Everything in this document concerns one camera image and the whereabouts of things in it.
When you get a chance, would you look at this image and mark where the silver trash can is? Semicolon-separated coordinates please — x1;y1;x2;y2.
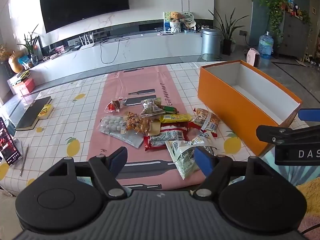
201;28;221;56

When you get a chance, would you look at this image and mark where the metal pen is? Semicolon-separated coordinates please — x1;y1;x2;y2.
20;144;30;177

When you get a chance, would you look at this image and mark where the red snack packet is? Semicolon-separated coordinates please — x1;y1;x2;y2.
144;122;216;151

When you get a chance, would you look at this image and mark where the small red date snack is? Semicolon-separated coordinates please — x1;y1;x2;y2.
104;97;125;113

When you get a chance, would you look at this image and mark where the black wall television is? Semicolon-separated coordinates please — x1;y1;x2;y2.
40;0;130;32

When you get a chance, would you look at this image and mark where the white ball candy packet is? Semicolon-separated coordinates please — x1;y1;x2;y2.
99;115;143;148

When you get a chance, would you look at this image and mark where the smartphone on stand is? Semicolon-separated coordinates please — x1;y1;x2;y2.
0;118;22;166

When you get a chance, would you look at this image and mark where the striped teal clothing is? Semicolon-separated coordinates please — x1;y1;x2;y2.
260;148;320;186

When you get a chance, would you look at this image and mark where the clear mixed nut packet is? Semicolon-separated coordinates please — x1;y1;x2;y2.
140;98;165;118

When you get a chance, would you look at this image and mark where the green candy stick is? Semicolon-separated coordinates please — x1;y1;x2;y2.
160;105;178;114

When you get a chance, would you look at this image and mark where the grey drawer cabinet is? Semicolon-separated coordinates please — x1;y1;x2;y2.
278;12;310;59

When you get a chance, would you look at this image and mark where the white wifi router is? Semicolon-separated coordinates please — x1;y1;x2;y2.
79;32;95;50

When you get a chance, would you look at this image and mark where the small potted plant left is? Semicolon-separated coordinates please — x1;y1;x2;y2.
18;25;39;66

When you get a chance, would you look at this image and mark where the tall potted plant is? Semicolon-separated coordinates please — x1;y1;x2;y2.
208;8;249;56

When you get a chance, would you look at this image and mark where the black notebook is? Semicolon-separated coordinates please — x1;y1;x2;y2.
15;96;52;131

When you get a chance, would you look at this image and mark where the gold topped peanut bag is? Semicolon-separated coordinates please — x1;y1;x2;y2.
124;112;161;136

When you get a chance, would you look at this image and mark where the yellow small box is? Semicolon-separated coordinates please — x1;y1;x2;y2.
37;104;54;120

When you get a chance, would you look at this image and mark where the orange cardboard box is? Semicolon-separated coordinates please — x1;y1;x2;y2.
198;60;302;156

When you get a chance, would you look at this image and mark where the teddy bear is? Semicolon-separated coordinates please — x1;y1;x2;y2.
170;11;182;22

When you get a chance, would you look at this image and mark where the pink small heater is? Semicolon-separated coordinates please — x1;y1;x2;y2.
246;48;260;68

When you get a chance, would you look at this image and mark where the orange mimi stick snack bag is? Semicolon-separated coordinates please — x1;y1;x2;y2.
192;108;220;133

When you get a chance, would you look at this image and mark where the orange vase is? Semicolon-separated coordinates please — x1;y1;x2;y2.
8;51;24;74

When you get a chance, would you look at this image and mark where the blue water jug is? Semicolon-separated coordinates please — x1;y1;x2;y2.
258;31;274;59

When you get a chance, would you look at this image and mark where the checkered lemon tablecloth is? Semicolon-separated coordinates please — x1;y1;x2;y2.
1;62;254;196

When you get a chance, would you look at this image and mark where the red gift box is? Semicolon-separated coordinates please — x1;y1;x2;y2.
11;77;35;96

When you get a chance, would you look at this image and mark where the hanging ivy plant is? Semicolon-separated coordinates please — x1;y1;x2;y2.
259;0;288;37

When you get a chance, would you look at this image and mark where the white tv console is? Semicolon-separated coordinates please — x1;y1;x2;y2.
30;32;202;86

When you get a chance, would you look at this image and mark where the yellow snack bar packet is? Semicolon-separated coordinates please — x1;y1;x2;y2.
159;114;192;124

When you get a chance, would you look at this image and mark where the pink table runner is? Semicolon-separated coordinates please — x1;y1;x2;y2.
87;65;204;190

